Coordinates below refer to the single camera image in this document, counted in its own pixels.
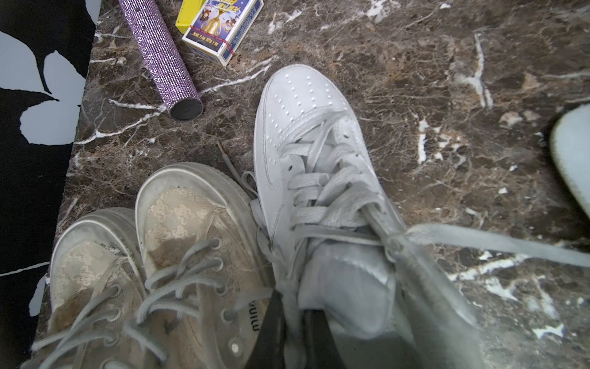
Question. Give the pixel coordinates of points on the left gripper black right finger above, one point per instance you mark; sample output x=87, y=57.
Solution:
x=319, y=344

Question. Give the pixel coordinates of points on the white sneaker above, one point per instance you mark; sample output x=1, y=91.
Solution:
x=569, y=146
x=338, y=244

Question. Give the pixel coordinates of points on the purple glitter tube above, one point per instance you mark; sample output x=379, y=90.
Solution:
x=164, y=62

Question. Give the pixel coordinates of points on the beige sneaker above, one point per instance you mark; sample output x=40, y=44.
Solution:
x=96, y=285
x=208, y=283

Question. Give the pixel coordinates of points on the small purple card box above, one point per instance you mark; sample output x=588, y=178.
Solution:
x=219, y=27

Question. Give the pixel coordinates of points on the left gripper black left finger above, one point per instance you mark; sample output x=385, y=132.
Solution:
x=268, y=352

